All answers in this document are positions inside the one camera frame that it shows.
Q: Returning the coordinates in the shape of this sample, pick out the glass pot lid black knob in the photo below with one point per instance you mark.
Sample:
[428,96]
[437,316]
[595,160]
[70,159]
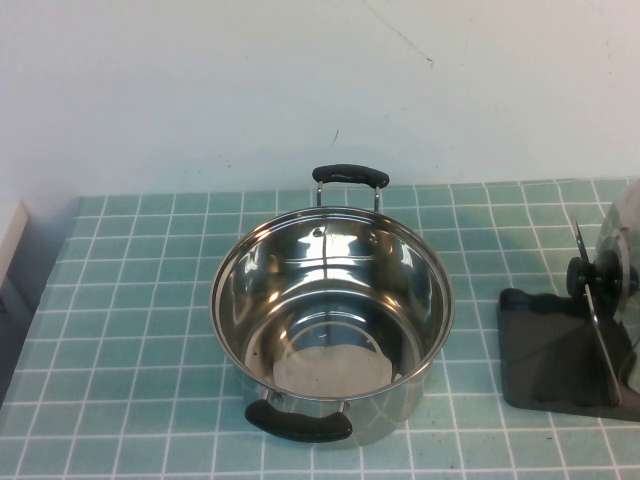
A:
[622,225]

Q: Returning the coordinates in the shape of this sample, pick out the green checked tablecloth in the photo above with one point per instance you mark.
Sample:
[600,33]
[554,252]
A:
[125,350]

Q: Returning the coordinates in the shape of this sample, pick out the beige board edge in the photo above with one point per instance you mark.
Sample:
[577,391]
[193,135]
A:
[10,240]

